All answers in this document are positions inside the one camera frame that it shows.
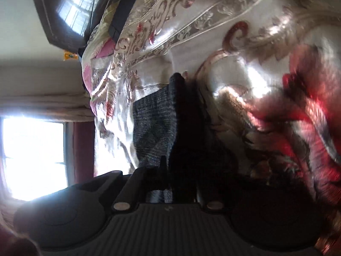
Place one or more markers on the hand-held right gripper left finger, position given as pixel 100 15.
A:
pixel 133 184

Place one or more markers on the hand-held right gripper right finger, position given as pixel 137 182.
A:
pixel 206 192

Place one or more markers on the dark red sofa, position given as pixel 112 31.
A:
pixel 84 152

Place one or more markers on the window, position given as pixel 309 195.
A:
pixel 32 157

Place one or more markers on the pink floral pillow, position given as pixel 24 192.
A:
pixel 90 66

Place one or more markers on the yellow paper item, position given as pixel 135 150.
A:
pixel 69 55

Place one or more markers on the dark cloth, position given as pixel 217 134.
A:
pixel 124 16

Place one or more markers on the floral satin bed cover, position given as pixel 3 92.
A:
pixel 239 18

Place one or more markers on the dark wooden headboard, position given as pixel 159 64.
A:
pixel 50 18

